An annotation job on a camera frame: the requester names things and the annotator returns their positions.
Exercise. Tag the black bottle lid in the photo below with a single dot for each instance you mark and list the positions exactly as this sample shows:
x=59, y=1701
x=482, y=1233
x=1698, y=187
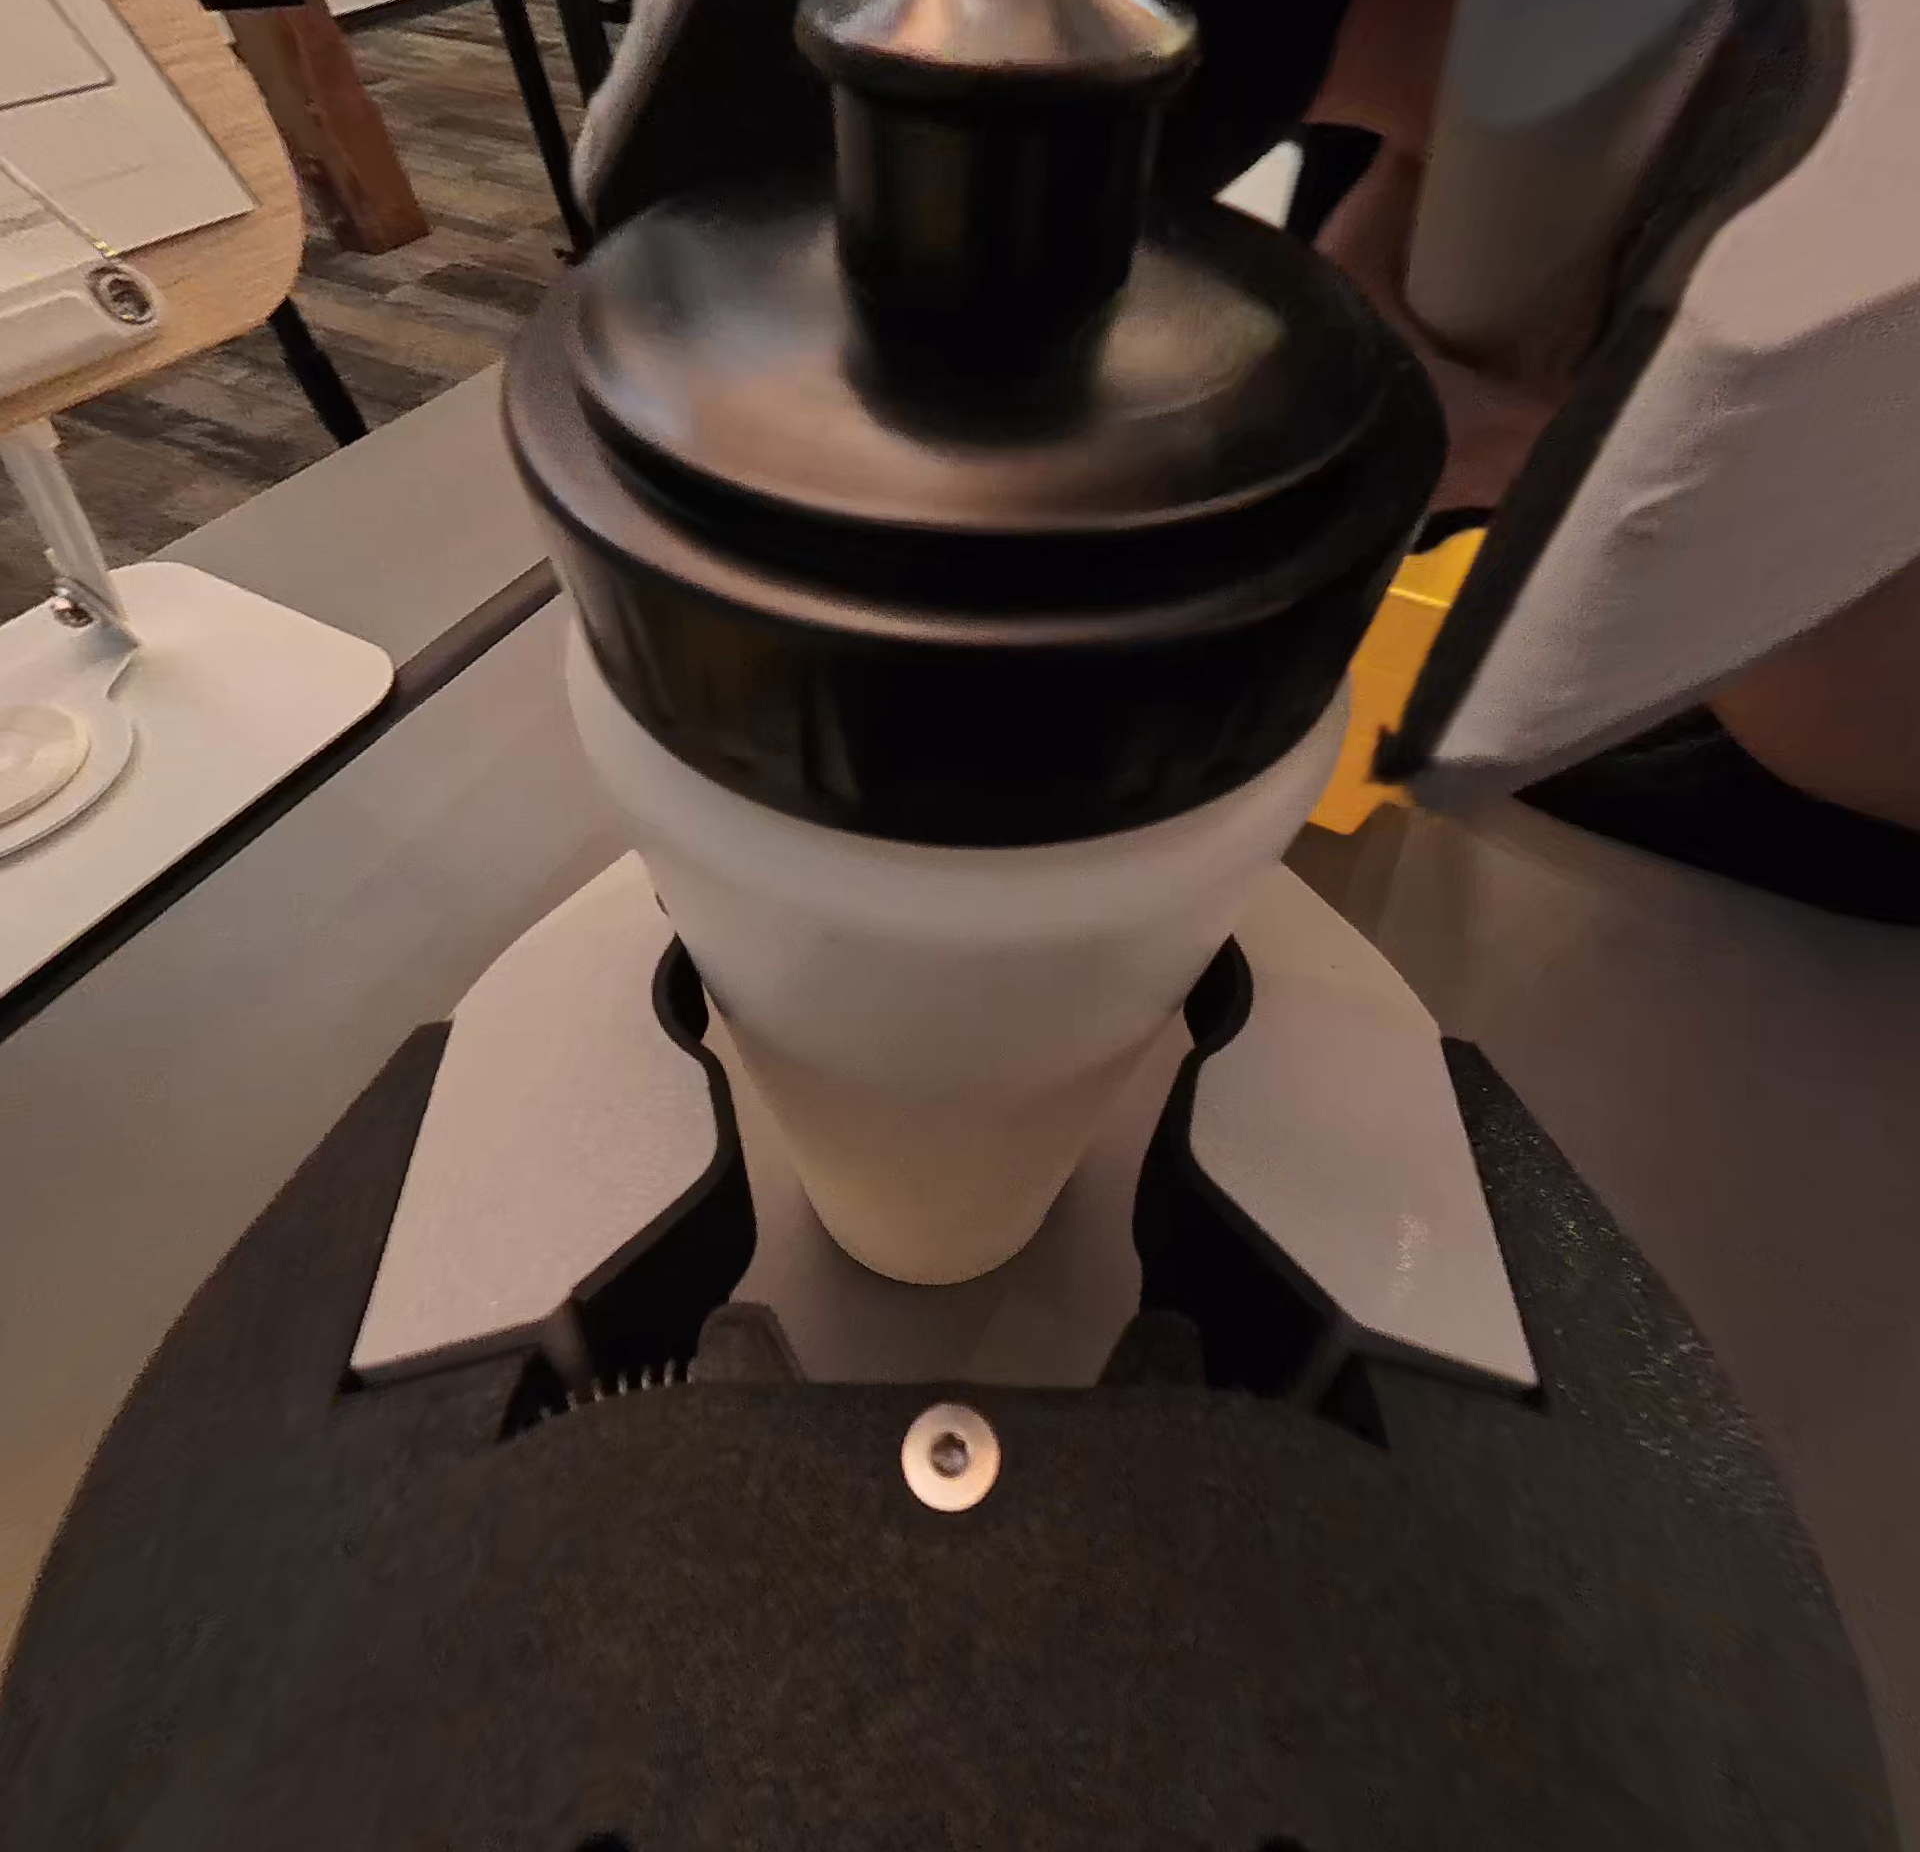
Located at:
x=961, y=623

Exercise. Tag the white plastic bottle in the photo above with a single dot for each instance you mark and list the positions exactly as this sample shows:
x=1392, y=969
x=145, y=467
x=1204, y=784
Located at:
x=930, y=1044

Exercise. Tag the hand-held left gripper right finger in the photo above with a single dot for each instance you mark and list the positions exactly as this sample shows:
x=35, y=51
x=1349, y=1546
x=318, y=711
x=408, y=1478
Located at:
x=1365, y=1163

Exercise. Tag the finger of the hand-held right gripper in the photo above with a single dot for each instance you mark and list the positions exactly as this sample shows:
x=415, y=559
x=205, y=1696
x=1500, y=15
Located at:
x=1770, y=504
x=706, y=83

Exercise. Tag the black metal stand leg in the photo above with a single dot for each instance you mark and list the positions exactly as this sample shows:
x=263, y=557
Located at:
x=525, y=83

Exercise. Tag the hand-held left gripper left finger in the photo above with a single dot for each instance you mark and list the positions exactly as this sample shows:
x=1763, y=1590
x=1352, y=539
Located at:
x=540, y=1163

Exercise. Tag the black textured pad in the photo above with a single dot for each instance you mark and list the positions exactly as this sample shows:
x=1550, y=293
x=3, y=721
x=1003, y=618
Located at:
x=1741, y=848

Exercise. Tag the person's right hand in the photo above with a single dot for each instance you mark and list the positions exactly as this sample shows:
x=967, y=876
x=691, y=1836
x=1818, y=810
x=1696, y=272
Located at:
x=1381, y=114

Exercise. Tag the wooden furniture leg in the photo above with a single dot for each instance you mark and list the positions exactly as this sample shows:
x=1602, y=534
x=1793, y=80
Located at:
x=331, y=129

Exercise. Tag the yellow plastic bin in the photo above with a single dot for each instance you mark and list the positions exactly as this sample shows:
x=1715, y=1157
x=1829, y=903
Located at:
x=1395, y=684

